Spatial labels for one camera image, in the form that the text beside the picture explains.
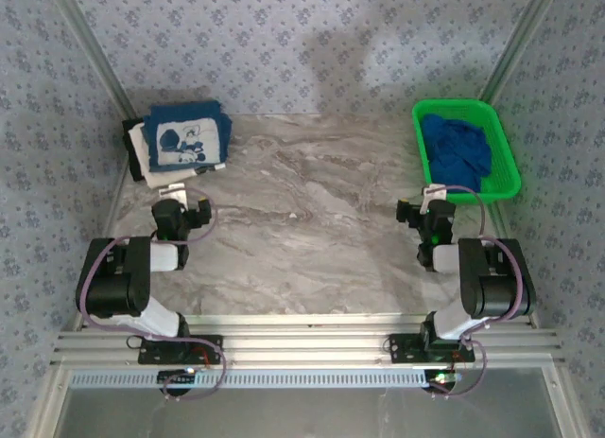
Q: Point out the plain royal blue t-shirt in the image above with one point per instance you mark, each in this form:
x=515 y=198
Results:
x=456 y=149

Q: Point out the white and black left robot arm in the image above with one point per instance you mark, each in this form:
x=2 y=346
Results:
x=163 y=258

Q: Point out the folded navy printed t-shirt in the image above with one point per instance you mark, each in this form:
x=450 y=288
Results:
x=189 y=142

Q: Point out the folded white t-shirt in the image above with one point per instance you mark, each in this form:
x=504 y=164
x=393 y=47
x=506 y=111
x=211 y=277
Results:
x=139 y=149

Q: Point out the folded black t-shirt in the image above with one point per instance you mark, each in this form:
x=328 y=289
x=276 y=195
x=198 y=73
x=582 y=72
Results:
x=130 y=147

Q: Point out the green plastic mesh basket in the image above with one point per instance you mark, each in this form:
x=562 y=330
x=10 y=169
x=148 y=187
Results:
x=501 y=145

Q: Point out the right controller board with LED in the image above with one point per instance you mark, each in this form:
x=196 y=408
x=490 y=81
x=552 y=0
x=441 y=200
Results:
x=444 y=377

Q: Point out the controller board with led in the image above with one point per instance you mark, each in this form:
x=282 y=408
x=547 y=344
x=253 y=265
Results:
x=444 y=377
x=177 y=376

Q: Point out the left controller board with LED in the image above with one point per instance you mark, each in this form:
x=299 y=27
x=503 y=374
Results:
x=177 y=376

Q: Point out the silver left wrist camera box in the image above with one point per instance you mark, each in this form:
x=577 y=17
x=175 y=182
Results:
x=171 y=192

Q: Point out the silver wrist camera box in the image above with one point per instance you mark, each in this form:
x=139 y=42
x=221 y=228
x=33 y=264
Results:
x=435 y=193
x=171 y=192

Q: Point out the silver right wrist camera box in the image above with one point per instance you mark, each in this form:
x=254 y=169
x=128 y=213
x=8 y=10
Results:
x=435 y=193

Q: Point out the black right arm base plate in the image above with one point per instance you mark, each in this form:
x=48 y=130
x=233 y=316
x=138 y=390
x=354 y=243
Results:
x=402 y=353

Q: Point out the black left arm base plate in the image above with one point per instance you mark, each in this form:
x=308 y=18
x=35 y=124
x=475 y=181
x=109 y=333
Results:
x=151 y=355

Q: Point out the aluminium mounting rail frame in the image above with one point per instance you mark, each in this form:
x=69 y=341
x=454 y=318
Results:
x=302 y=343

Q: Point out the aluminium corner post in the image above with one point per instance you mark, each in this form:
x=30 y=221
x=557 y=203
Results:
x=517 y=45
x=94 y=55

